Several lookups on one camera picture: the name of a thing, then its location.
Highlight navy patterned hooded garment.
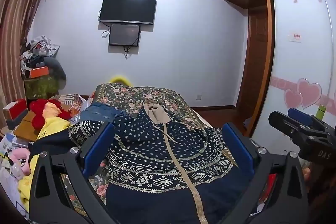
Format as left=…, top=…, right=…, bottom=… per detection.
left=68, top=100, right=259, bottom=224

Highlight right hand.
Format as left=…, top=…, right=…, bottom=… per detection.
left=302, top=167, right=311, bottom=181

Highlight yellow garment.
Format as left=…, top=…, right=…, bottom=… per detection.
left=18, top=117, right=70, bottom=212

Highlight pink plush toy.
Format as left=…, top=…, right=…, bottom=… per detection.
left=9, top=148, right=31, bottom=176

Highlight wooden door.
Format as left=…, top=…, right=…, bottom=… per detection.
left=236, top=6, right=268, bottom=118

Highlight folded blue jeans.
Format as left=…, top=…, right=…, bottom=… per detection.
left=80, top=102, right=126, bottom=122

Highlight red plush toy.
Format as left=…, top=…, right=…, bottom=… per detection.
left=30, top=99, right=71, bottom=130

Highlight green covered cabinet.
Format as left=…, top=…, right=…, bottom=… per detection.
left=24, top=75, right=59, bottom=100

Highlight floral bedspread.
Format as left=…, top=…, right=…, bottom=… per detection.
left=60, top=82, right=221, bottom=217

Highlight grey plush pillow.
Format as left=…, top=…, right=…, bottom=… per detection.
left=44, top=57, right=67, bottom=90

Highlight orange box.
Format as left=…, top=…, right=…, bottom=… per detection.
left=30, top=67, right=49, bottom=79

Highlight yellow hoop behind bed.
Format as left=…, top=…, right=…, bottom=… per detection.
left=109, top=75, right=133, bottom=86

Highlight wooden wardrobe with white doors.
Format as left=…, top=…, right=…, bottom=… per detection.
left=223, top=0, right=335, bottom=154

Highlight striped brown curtain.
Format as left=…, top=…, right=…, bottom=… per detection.
left=1, top=0, right=41, bottom=107

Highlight small wall monitor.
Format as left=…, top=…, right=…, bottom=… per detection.
left=109, top=24, right=141, bottom=47

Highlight large wall television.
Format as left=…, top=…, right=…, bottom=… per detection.
left=99, top=0, right=157, bottom=24

